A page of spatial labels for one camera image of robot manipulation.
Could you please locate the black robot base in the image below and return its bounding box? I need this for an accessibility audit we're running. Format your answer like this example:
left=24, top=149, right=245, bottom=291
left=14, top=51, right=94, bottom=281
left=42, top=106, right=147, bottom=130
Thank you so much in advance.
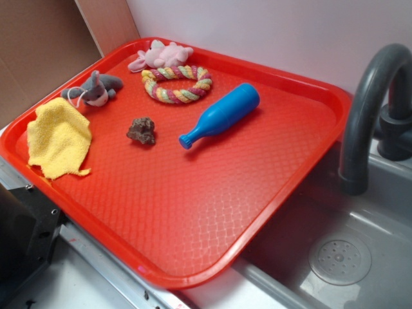
left=1, top=185, right=64, bottom=293

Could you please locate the pink plush animal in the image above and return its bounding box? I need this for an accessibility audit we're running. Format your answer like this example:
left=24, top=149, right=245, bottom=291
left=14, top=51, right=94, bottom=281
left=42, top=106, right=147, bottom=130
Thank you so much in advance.
left=127, top=39, right=194, bottom=73

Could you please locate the gray plush animal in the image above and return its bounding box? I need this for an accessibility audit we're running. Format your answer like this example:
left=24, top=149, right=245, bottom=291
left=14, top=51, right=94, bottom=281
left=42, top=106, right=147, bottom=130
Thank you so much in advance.
left=61, top=70, right=124, bottom=109

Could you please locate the red plastic tray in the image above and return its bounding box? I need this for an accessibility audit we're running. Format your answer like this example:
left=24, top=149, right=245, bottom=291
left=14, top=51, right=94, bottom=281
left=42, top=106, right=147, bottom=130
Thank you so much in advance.
left=1, top=39, right=351, bottom=290

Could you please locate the brown rock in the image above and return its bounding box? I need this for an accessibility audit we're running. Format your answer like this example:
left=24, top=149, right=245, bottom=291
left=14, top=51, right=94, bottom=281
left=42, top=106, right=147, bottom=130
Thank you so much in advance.
left=126, top=117, right=156, bottom=145

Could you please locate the blue plastic bottle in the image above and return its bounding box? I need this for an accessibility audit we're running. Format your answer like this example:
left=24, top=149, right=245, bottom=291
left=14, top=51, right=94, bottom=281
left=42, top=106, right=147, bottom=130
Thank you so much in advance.
left=178, top=83, right=260, bottom=149

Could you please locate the yellow knitted cloth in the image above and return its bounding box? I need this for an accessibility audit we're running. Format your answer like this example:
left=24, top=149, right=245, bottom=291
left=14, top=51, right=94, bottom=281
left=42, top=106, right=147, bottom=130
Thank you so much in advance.
left=27, top=97, right=92, bottom=180

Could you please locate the gray plastic sink basin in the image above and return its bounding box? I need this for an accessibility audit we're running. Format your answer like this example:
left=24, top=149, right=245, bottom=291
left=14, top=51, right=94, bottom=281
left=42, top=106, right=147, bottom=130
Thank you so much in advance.
left=234, top=145, right=411, bottom=308

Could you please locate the sink drain strainer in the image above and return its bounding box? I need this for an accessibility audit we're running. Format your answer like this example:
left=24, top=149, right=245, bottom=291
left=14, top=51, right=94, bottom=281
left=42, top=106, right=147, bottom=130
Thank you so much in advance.
left=308, top=236, right=372, bottom=286

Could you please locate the gray sink faucet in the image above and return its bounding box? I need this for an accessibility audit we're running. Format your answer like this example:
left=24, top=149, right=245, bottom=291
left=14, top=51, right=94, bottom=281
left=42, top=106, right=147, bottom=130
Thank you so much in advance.
left=339, top=44, right=411, bottom=195

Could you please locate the brown cardboard panel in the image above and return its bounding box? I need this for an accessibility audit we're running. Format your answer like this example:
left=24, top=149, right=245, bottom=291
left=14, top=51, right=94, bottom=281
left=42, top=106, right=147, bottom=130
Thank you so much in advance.
left=1, top=1, right=139, bottom=127

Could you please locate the multicolor rope ring toy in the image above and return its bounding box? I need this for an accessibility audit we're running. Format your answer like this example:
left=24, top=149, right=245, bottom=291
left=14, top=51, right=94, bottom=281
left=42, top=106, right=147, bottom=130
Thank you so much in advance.
left=141, top=65, right=213, bottom=104

